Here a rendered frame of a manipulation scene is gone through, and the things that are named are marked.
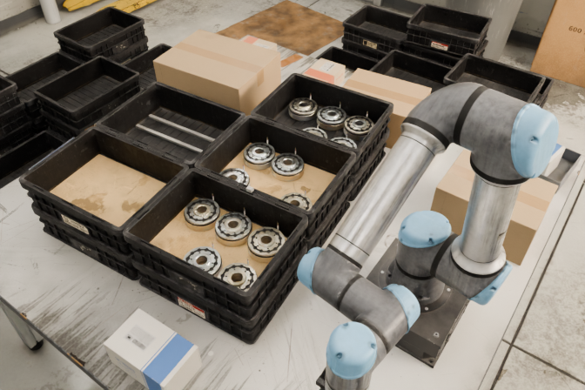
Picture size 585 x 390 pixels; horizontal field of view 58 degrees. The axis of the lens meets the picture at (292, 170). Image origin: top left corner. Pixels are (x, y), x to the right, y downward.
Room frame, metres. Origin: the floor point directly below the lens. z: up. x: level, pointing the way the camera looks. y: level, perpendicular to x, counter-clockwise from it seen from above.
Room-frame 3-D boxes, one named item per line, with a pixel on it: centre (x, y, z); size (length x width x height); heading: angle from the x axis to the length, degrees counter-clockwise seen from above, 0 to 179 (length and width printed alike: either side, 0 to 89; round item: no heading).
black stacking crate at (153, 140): (1.40, 0.39, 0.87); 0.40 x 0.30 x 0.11; 60
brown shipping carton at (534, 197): (1.16, -0.62, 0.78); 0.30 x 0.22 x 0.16; 55
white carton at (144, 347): (0.67, 0.35, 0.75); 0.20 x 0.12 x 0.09; 57
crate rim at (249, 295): (0.94, 0.20, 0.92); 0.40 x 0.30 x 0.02; 60
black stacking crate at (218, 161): (1.20, 0.05, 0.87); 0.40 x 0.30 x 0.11; 60
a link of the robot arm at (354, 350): (0.43, -0.09, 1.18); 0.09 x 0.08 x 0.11; 137
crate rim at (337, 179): (1.20, 0.05, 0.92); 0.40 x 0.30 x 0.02; 60
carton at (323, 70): (1.95, -0.13, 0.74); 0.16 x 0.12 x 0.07; 148
